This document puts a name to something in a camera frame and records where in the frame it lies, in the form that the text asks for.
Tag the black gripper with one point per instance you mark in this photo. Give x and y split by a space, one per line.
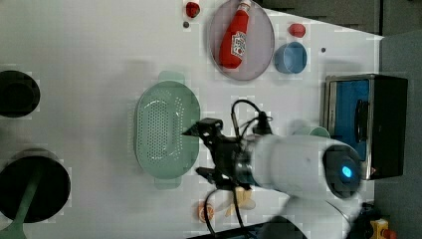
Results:
225 151

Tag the green plastic strainer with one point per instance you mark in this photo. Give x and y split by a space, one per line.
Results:
164 112

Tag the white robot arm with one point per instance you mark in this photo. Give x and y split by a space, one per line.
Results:
321 176

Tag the toy orange half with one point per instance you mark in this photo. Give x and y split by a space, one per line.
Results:
205 211

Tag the toy peeled banana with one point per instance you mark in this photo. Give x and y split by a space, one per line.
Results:
241 199

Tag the red ketchup bottle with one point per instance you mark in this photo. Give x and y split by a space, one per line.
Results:
233 45

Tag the green mug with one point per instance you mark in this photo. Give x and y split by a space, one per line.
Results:
312 130

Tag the blue bowl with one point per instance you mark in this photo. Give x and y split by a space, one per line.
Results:
291 58

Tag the grey round plate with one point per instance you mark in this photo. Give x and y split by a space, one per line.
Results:
260 40

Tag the small red toy fruit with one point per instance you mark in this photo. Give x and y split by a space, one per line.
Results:
192 9

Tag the toy strawberry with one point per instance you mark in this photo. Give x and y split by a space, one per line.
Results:
297 30

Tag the black toaster oven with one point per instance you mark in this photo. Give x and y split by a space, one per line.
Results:
368 112

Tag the black round container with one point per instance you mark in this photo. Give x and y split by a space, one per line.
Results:
19 94

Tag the green spatula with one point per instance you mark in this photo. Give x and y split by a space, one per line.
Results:
15 230

